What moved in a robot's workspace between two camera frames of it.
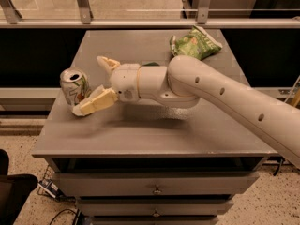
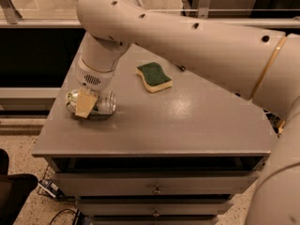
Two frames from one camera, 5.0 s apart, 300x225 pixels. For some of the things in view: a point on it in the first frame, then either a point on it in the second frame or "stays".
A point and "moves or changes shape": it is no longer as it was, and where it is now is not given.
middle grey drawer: (154, 207) stays
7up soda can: (74, 84) moves or changes shape
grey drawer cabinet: (148, 161) stays
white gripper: (125, 80) → (93, 78)
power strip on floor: (52, 188) stays
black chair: (15, 189) stays
